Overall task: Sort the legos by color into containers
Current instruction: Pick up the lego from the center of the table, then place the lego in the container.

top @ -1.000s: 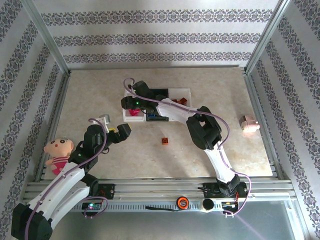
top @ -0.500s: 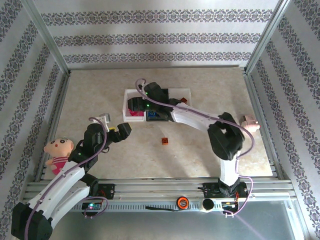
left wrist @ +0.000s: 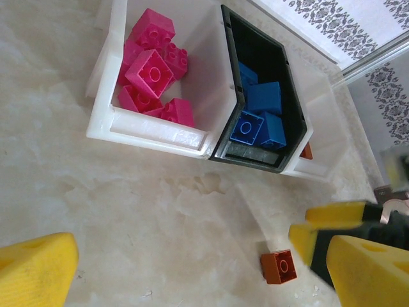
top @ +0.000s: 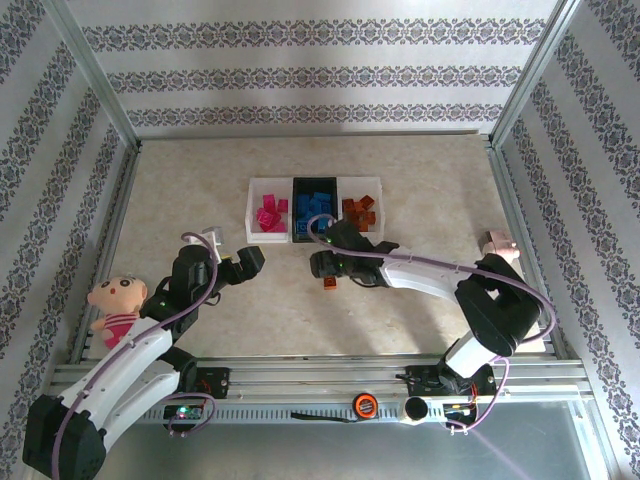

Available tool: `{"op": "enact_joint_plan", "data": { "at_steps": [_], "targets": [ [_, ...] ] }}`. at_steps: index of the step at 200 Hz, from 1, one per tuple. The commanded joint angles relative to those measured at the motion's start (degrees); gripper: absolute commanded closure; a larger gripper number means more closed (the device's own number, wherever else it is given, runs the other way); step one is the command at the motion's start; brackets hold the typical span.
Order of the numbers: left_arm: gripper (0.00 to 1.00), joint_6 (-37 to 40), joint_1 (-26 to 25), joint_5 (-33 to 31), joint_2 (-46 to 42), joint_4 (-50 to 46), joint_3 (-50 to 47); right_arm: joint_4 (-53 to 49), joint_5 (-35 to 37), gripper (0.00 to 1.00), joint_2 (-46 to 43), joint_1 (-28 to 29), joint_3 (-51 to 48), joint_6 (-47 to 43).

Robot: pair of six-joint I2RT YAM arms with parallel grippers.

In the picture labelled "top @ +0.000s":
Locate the black plastic bin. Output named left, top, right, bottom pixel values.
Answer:
left=290, top=176, right=342, bottom=245

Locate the black orange tape measure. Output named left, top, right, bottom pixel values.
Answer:
left=352, top=392, right=377, bottom=420

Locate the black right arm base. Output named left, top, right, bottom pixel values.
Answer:
left=396, top=363, right=501, bottom=401

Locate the white plastic bin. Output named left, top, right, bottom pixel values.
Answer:
left=245, top=177, right=296, bottom=245
left=335, top=174, right=385, bottom=240

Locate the aluminium frame post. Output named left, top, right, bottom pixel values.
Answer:
left=489, top=0, right=579, bottom=149
left=42, top=0, right=144, bottom=151

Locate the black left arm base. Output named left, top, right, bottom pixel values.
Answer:
left=192, top=367, right=232, bottom=400

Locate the black strap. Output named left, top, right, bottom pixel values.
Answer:
left=291, top=410, right=351, bottom=425

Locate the aluminium front rail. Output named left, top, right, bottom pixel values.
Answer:
left=47, top=355, right=586, bottom=401

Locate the grey metal sheet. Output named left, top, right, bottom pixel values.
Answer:
left=94, top=399, right=609, bottom=480

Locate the aluminium back rail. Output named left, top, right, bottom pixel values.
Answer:
left=137, top=129, right=494, bottom=141

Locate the pink plastic toy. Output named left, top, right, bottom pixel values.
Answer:
left=478, top=228, right=521, bottom=261

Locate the aluminium side rail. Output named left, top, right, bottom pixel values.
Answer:
left=69, top=142, right=144, bottom=364
left=484, top=142, right=584, bottom=361

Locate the white cup black opening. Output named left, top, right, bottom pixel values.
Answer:
left=403, top=395, right=431, bottom=426

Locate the plush doll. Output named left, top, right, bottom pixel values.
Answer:
left=87, top=272, right=151, bottom=351

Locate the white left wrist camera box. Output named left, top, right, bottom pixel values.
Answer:
left=201, top=226, right=225, bottom=252

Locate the perforated metal strip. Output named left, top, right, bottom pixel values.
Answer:
left=134, top=402, right=451, bottom=426

